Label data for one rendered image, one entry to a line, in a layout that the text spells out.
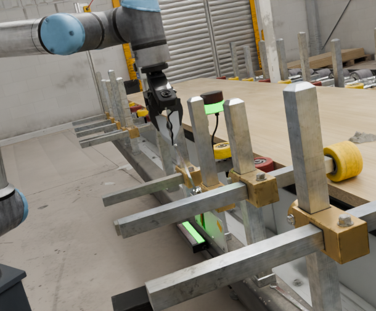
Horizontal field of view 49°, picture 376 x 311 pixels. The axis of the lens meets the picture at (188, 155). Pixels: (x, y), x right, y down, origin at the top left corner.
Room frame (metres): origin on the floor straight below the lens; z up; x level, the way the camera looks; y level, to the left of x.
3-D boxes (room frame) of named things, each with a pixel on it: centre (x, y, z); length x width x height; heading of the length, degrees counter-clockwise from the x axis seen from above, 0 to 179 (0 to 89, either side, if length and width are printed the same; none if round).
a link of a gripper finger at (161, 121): (1.10, 0.05, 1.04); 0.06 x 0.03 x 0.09; 15
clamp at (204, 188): (1.06, -0.06, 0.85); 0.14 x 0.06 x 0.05; 15
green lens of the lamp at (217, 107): (1.09, -0.09, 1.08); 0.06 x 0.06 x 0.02
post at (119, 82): (2.29, 0.28, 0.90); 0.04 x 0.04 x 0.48; 15
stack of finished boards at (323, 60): (9.13, -3.03, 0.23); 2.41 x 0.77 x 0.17; 113
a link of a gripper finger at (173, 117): (1.10, 0.02, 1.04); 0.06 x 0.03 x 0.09; 15
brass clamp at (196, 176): (1.30, 0.01, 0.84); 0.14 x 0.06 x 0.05; 15
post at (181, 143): (1.32, 0.02, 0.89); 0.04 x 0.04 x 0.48; 15
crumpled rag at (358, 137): (1.09, -0.48, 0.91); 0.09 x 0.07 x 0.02; 40
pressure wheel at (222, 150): (1.32, -0.12, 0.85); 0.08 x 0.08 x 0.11
